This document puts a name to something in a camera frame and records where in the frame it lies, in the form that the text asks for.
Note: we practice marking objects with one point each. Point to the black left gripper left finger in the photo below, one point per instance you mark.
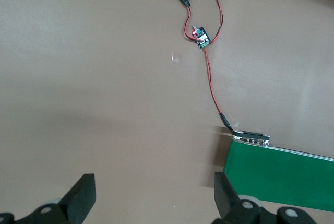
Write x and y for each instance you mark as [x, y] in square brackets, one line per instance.
[78, 200]

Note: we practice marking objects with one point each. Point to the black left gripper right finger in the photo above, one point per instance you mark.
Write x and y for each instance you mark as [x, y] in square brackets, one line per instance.
[227, 203]

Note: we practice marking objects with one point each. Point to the green conveyor belt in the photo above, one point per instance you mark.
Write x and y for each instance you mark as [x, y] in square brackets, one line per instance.
[281, 177]

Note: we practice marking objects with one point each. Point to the clear tape patch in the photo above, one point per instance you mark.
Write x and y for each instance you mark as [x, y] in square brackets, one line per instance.
[175, 58]

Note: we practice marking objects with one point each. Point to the small speed controller board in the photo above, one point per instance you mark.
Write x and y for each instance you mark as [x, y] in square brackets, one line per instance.
[201, 36]

